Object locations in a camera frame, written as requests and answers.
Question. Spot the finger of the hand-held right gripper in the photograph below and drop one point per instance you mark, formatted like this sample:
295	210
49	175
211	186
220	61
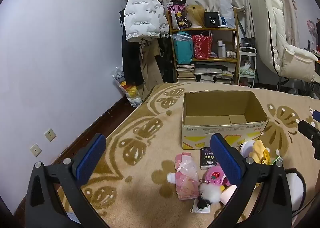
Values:
317	115
308	130

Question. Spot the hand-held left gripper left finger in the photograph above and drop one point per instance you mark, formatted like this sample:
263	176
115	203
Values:
88	161

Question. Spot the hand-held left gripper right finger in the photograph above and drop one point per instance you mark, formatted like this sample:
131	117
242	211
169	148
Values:
226	158

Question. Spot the cardboard box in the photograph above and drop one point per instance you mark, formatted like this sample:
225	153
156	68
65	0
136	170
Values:
225	130

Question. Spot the yellow plush toy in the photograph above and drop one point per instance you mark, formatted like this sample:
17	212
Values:
260	151

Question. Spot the pink white soft sponge block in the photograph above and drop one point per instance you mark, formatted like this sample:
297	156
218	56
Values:
228	194

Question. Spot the dark tissue pack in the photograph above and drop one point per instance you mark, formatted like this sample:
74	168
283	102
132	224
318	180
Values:
207	158

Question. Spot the green white packet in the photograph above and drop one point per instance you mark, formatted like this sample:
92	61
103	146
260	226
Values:
277	160

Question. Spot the pink tissue packet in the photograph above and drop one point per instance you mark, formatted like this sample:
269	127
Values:
186	180

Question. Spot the small white pompom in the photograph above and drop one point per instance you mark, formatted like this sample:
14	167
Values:
171	178

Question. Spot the black white plush item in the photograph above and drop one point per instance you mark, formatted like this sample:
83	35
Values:
295	188

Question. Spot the beige patterned blanket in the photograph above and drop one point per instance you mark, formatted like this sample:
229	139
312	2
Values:
150	168

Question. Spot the cluttered desk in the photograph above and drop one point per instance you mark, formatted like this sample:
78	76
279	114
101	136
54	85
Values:
317	50

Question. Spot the clear plastic bag of items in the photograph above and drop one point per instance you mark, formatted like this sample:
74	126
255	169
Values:
127	90

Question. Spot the pale plush toy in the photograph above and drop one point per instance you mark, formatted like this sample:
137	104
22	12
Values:
247	68

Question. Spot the cream padded chair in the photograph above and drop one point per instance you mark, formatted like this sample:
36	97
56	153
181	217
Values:
280	38

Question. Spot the pile of magazines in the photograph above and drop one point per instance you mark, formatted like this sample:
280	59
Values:
215	72

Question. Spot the white metal cart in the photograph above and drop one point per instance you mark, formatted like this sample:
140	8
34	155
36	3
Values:
252	54

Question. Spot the pink fan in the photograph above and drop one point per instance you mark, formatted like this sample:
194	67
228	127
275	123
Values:
312	26

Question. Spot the stack of books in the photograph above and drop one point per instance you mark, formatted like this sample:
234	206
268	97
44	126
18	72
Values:
185	73

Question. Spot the row of small bottles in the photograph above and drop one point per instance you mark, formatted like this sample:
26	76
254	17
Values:
231	55

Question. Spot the small purple box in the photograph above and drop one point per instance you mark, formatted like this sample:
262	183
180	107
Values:
213	55

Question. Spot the short white bottle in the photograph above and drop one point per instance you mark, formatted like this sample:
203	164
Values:
224	52

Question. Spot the black hanging pants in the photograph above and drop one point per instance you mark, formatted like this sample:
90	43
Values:
130	63

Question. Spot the beige hanging pants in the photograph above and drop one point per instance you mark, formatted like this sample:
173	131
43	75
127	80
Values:
150	73

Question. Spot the wooden shelf unit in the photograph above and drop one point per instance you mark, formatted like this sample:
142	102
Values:
236	43

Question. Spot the tall white bottle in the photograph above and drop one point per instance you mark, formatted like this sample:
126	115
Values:
220	49

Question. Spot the red patterned bag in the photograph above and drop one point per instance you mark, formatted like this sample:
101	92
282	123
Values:
202	47

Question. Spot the black hanging garment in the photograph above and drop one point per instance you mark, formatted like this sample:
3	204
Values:
166	60

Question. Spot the teal bag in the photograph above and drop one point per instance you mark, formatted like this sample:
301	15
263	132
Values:
182	49

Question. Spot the white plastic bag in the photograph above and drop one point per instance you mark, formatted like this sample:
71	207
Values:
228	10

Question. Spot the black box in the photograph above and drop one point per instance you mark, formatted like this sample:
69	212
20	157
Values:
212	19

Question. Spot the blond wig on head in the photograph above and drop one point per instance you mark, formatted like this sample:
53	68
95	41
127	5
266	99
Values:
196	15

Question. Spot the purple black patterned bags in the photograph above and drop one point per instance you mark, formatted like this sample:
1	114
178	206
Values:
177	15

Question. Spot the white puffer jacket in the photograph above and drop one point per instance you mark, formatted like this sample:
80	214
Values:
143	13

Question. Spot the white wall outlet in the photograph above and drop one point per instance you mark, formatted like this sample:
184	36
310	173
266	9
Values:
35	150
50	135

